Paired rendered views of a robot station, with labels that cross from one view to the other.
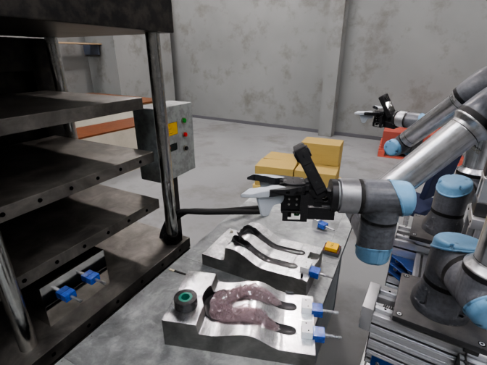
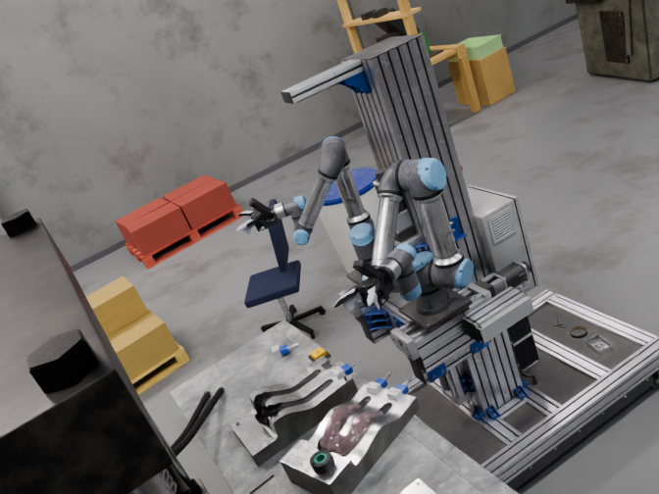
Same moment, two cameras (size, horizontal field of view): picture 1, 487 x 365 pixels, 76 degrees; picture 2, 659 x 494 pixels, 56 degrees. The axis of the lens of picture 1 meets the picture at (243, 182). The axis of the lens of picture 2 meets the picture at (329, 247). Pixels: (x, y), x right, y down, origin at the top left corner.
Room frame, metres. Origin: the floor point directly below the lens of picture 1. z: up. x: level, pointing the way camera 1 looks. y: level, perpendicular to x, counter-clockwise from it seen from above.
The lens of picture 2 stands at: (-0.49, 1.27, 2.42)
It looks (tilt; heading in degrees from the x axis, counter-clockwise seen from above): 24 degrees down; 311
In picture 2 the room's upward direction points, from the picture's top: 22 degrees counter-clockwise
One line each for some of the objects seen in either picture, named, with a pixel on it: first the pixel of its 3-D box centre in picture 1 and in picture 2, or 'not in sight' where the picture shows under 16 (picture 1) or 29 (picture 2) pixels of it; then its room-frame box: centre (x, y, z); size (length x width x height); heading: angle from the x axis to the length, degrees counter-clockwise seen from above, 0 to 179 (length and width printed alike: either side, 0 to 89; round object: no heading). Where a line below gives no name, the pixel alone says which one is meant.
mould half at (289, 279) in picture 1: (261, 252); (290, 403); (1.21, -0.09, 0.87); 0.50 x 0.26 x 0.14; 63
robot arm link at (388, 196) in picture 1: (383, 198); (400, 260); (0.60, -0.30, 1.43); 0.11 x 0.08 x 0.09; 84
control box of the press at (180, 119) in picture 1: (174, 222); not in sight; (1.72, 0.44, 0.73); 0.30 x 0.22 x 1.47; 153
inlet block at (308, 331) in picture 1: (321, 334); (402, 388); (0.76, -0.26, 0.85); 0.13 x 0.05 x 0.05; 80
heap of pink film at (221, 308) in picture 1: (244, 302); (347, 423); (0.86, 0.00, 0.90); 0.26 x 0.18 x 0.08; 80
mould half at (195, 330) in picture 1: (243, 313); (352, 433); (0.86, 0.00, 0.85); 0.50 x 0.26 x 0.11; 80
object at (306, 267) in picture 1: (317, 273); (348, 369); (1.04, -0.30, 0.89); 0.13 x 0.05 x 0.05; 63
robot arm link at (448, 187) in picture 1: (452, 193); (364, 240); (1.13, -0.84, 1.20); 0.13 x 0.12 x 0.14; 123
